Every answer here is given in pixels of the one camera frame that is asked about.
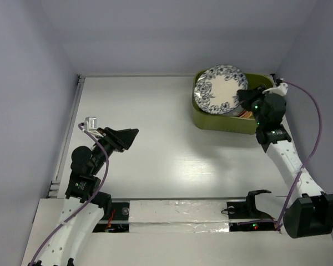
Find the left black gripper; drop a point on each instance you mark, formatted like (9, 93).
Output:
(120, 139)

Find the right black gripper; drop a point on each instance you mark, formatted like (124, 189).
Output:
(246, 96)

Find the orange woven plate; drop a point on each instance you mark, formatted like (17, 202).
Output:
(246, 115)

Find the blue floral white plate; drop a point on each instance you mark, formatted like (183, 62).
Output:
(215, 91)

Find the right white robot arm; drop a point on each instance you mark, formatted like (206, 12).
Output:
(308, 209)

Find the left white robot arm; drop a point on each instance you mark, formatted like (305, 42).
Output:
(84, 204)

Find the olive green plastic bin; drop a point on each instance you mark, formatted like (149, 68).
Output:
(223, 123)

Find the silver foil strip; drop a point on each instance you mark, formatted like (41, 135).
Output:
(178, 216)

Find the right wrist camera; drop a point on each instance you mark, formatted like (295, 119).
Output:
(280, 88)

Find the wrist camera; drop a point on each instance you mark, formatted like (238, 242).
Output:
(90, 124)
(280, 88)

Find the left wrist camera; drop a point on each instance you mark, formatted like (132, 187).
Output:
(90, 124)

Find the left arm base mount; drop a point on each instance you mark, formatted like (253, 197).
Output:
(117, 221)

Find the aluminium frame rail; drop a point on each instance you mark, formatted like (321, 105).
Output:
(57, 177)

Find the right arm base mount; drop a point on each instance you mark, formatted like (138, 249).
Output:
(244, 215)

